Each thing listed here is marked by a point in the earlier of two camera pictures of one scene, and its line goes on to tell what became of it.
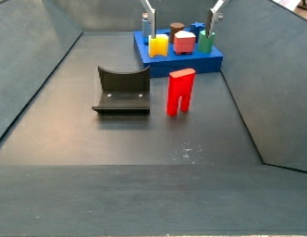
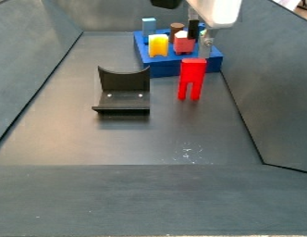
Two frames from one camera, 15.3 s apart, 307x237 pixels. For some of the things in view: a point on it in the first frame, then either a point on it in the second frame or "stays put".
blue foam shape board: x=179 y=64 stays put
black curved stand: x=125 y=93 stays put
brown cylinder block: x=176 y=28 stays put
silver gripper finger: x=151 y=10 → x=193 y=24
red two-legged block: x=179 y=88 → x=192 y=73
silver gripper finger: x=210 y=18 → x=205 y=43
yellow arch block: x=159 y=44 stays put
